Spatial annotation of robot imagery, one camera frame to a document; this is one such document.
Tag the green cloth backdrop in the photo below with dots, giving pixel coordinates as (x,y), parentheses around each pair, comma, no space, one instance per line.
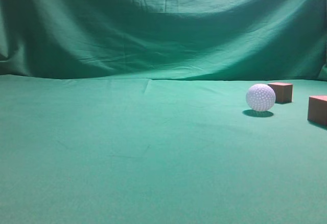
(134,111)

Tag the white dimpled ball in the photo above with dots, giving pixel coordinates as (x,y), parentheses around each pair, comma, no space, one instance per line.
(260,97)

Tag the brown cube block at edge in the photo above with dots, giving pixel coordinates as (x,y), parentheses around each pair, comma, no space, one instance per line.
(317,109)

